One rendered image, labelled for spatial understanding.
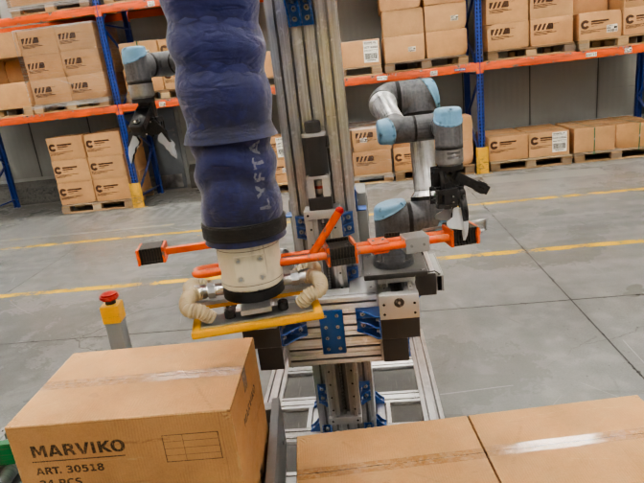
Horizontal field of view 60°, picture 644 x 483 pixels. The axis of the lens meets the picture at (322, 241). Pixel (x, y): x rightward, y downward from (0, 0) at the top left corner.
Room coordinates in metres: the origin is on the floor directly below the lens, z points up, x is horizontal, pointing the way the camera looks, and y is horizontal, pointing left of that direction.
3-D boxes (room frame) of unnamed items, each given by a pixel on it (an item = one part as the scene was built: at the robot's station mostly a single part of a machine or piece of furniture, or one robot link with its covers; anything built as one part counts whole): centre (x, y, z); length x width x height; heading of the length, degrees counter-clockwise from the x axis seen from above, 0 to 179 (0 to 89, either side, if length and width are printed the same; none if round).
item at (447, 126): (1.52, -0.38, 1.55); 0.09 x 0.08 x 0.11; 179
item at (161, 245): (1.66, 0.53, 1.26); 0.09 x 0.08 x 0.05; 7
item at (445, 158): (1.51, -0.38, 1.47); 0.08 x 0.08 x 0.05
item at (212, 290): (1.44, 0.20, 1.19); 0.34 x 0.25 x 0.06; 97
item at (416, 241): (1.49, -0.26, 1.25); 0.07 x 0.07 x 0.04; 7
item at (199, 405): (1.45, 0.57, 0.75); 0.60 x 0.40 x 0.40; 86
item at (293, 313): (1.35, 0.19, 1.15); 0.34 x 0.10 x 0.05; 97
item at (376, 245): (1.58, 0.02, 1.26); 0.93 x 0.30 x 0.04; 97
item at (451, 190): (1.51, -0.37, 1.39); 0.09 x 0.08 x 0.12; 96
